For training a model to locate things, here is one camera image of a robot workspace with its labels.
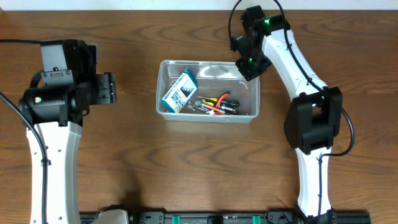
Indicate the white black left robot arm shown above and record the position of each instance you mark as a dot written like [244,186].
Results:
[55,104]

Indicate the clear plastic container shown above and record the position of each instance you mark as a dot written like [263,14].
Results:
[214,78]

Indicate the blue white small box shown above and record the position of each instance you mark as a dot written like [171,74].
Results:
[180,92]

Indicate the silver offset ring wrench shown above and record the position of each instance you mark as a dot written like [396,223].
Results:
[191,106]

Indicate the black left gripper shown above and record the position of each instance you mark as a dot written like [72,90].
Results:
[106,88]

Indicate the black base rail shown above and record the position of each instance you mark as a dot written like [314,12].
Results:
[121,214]

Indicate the small yellow black screwdriver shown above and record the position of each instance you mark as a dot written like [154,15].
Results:
[213,101]

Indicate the red black side cutters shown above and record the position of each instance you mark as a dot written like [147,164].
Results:
[225,95]

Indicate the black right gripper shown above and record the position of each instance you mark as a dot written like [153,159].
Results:
[252,69]

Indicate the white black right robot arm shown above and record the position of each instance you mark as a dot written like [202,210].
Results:
[313,118]

